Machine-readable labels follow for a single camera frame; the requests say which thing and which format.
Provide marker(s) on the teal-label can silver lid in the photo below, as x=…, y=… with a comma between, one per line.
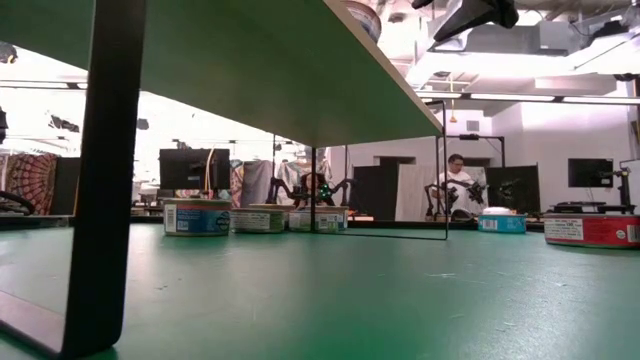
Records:
x=501, y=223

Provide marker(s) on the tuna can plain silver lid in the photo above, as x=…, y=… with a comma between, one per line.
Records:
x=330, y=220
x=257, y=221

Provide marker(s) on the red-label can silver lid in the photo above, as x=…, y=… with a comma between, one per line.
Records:
x=592, y=231

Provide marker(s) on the black background robot arm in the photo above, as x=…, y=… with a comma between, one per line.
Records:
x=475, y=189
x=430, y=192
x=342, y=186
x=280, y=186

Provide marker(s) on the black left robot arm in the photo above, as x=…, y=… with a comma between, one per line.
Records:
x=22, y=202

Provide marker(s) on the long ceiling light strip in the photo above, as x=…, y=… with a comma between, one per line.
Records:
x=600, y=100
x=510, y=97

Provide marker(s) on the yellow hanging pendant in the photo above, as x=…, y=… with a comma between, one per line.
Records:
x=453, y=119

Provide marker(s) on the person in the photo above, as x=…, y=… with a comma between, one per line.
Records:
x=457, y=177
x=305, y=186

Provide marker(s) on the black partition panel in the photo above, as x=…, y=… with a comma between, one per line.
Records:
x=375, y=190
x=515, y=187
x=62, y=185

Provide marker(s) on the white hanging sheet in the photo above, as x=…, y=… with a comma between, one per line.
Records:
x=415, y=192

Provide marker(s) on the white box device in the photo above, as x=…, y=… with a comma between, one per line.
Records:
x=496, y=210

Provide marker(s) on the low black table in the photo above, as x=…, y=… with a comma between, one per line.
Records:
x=575, y=206

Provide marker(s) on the grey hanging cloth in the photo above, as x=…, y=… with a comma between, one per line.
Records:
x=256, y=182

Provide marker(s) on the black monitor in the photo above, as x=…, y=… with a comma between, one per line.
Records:
x=185, y=170

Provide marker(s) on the black ceiling fixture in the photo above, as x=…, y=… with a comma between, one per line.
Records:
x=7, y=52

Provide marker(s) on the patterned red tapestry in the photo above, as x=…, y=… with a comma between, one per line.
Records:
x=30, y=182

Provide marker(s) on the grey rectangular ventilation duct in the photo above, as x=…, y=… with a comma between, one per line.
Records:
x=530, y=37

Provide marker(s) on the grey wall vent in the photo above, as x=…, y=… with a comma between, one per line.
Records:
x=473, y=125

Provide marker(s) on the black gantry frame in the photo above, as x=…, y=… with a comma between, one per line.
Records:
x=470, y=136

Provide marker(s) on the black wall screen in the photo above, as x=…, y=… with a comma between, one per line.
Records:
x=590, y=172

